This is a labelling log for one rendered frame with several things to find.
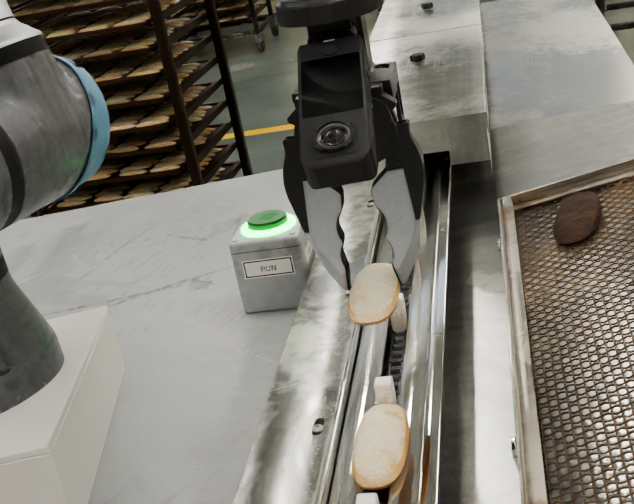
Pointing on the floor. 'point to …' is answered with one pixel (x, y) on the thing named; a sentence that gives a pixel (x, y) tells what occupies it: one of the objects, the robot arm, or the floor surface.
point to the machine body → (553, 60)
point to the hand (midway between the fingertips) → (371, 273)
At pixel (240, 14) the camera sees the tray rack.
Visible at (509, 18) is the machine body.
